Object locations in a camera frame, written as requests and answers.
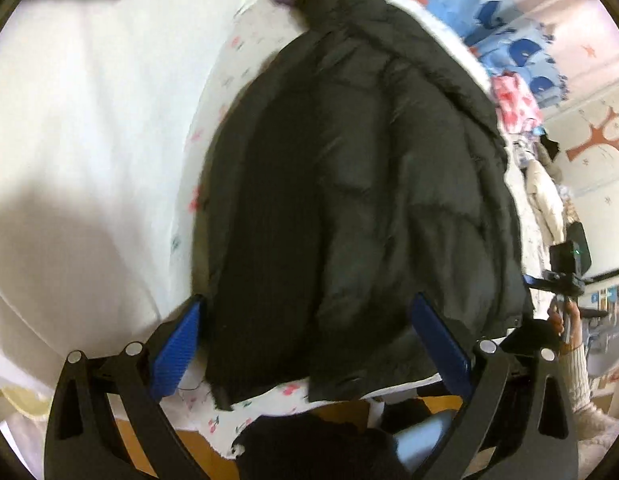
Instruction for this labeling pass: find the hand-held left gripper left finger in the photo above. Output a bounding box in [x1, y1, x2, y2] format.
[44, 294, 210, 480]

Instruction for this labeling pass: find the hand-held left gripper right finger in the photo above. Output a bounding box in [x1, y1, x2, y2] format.
[409, 292, 580, 480]

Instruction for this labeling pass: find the black puffer jacket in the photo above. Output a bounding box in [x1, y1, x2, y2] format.
[191, 0, 535, 412]

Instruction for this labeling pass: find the person's right hand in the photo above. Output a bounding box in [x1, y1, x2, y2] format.
[547, 297, 584, 353]

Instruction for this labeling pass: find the cream coat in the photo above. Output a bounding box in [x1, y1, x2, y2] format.
[519, 157, 567, 256]

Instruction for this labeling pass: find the person's black clothing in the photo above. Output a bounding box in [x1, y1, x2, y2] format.
[232, 397, 435, 480]

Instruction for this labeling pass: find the pink printed cloth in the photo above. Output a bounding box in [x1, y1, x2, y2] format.
[491, 72, 544, 133]

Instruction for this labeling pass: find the blue whale print blanket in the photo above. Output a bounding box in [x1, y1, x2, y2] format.
[362, 0, 570, 108]

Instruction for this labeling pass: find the orange wall sticker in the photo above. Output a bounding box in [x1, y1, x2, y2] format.
[564, 106, 619, 163]

